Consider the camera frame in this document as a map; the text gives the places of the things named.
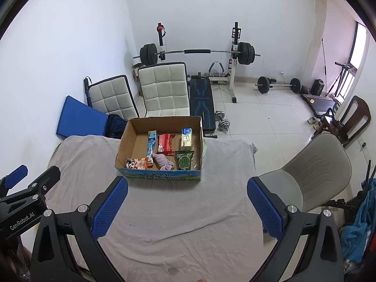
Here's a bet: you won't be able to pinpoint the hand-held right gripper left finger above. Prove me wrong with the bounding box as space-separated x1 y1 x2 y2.
31 176 129 282

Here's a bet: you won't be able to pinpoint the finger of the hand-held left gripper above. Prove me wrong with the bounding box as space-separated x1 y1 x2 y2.
0 166 61 205
0 165 29 190

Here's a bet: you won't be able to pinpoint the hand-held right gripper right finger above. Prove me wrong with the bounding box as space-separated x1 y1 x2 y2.
247 177 344 282

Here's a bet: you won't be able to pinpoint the brown snack packet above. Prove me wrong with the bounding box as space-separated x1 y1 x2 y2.
125 157 150 170

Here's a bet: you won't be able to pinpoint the purple socks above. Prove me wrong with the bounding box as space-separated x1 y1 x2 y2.
151 153 175 171

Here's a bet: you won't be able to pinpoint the blue white stick packet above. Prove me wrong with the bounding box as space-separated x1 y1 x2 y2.
146 131 157 161

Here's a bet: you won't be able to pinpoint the red snack packet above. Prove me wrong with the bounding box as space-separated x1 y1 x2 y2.
156 133 176 156

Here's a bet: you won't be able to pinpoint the green snack packet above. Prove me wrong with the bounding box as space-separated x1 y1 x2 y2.
174 150 195 171

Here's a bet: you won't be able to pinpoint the yellow white drink carton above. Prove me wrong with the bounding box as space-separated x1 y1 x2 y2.
180 127 193 153

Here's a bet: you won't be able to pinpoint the grey plastic chair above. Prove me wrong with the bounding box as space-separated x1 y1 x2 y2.
253 133 352 221

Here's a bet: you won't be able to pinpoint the grey tablecloth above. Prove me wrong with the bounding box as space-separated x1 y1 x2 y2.
45 135 265 282

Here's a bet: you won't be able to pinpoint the blue foam mat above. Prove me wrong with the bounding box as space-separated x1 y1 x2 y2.
56 95 109 138

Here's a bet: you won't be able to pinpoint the black exercise equipment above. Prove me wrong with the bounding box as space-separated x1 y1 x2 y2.
319 160 376 221

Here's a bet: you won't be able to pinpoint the dark blue clothing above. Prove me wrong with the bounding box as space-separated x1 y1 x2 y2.
106 114 128 139

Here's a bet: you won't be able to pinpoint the black rod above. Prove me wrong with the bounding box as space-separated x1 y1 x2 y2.
83 77 93 106

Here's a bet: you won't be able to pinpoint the blue hanging clothing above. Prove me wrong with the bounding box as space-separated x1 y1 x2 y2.
341 179 376 265

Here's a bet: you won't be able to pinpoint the white padded chair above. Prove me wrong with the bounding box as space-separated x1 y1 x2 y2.
137 62 191 118
87 75 140 119

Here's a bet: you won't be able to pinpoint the treadmill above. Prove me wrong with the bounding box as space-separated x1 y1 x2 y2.
300 92 341 116

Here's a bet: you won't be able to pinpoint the short barbell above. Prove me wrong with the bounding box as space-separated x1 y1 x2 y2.
255 76 302 94

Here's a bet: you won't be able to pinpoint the black blue weight bench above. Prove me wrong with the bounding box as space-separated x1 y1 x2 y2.
189 72 218 138

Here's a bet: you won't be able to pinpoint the black speaker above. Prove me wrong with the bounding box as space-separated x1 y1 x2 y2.
311 79 325 96

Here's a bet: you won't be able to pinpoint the dark wooden chair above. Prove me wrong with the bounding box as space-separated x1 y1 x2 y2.
311 95 371 147

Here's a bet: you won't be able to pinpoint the thin black vertical pole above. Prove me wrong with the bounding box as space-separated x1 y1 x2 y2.
321 38 328 94

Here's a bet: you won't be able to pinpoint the white barbell rack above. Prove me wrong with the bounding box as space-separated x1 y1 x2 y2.
156 21 243 103

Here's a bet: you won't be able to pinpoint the long barbell with black plates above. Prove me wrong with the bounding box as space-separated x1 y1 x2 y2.
133 42 261 66

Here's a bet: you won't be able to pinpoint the window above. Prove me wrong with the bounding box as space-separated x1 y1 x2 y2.
349 20 368 71

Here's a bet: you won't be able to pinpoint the grey curved exercise handle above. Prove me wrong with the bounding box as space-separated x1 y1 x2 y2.
209 61 226 75

